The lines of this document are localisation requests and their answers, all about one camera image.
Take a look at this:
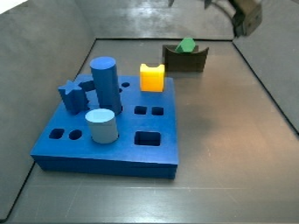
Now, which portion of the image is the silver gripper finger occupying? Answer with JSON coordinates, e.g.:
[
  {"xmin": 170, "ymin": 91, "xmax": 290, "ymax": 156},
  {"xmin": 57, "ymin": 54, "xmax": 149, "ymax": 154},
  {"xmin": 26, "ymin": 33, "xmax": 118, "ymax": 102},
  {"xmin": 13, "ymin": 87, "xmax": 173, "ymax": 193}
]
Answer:
[
  {"xmin": 205, "ymin": 0, "xmax": 213, "ymax": 10},
  {"xmin": 169, "ymin": 0, "xmax": 175, "ymax": 7}
]

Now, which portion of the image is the green hexagon bar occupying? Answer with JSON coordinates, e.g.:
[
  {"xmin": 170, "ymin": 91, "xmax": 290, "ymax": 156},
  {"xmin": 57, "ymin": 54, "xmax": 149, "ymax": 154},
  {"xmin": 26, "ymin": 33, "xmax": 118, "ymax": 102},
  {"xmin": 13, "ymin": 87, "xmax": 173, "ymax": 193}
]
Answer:
[{"xmin": 175, "ymin": 38, "xmax": 195, "ymax": 53}]

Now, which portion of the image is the blue foam peg board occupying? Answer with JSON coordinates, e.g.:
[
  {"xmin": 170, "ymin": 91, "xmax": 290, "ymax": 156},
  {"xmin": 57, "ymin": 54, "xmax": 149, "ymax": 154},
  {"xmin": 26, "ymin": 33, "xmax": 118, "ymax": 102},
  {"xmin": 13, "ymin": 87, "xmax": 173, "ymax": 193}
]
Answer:
[{"xmin": 30, "ymin": 73, "xmax": 181, "ymax": 180}]

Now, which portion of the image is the yellow spool shaped block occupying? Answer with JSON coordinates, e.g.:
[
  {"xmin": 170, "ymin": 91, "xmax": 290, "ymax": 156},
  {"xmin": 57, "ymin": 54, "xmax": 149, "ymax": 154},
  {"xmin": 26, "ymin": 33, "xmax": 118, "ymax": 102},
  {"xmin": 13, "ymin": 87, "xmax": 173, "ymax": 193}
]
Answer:
[{"xmin": 141, "ymin": 64, "xmax": 165, "ymax": 92}]

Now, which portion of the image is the tall dark blue cylinder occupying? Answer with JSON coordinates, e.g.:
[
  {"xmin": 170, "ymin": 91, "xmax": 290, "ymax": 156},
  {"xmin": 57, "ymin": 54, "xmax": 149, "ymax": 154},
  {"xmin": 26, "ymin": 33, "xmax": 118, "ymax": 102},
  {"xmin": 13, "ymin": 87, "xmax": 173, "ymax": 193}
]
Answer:
[{"xmin": 90, "ymin": 56, "xmax": 122, "ymax": 115}]

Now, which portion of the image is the blue star shaped peg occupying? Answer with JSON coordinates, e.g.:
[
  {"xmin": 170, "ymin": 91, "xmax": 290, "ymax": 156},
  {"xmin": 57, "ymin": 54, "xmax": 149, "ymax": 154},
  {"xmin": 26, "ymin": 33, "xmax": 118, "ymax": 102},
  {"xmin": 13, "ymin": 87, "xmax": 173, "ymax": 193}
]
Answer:
[{"xmin": 59, "ymin": 80, "xmax": 90, "ymax": 115}]

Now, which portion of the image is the light blue cylinder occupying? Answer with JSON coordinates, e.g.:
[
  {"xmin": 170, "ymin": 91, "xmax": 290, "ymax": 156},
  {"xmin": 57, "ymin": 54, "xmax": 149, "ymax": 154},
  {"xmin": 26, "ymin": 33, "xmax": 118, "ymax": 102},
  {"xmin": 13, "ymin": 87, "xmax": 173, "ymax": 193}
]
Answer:
[{"xmin": 86, "ymin": 108, "xmax": 118, "ymax": 144}]

